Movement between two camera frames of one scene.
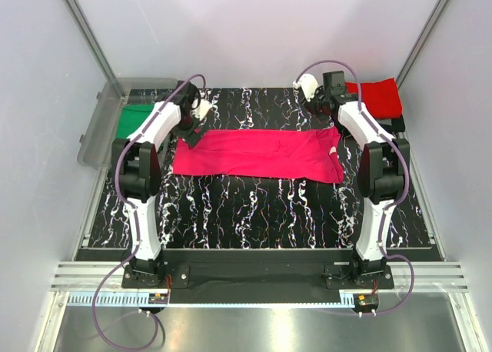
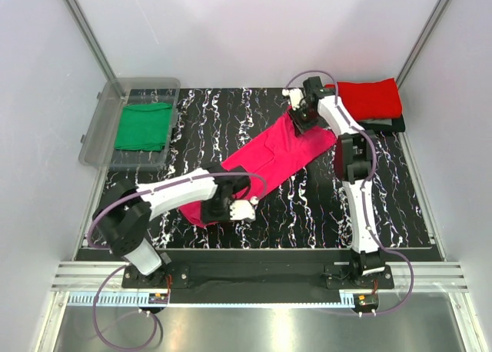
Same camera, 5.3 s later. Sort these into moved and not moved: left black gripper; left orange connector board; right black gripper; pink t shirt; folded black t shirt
Moved: pink t shirt; right black gripper; left black gripper
Not moved: folded black t shirt; left orange connector board
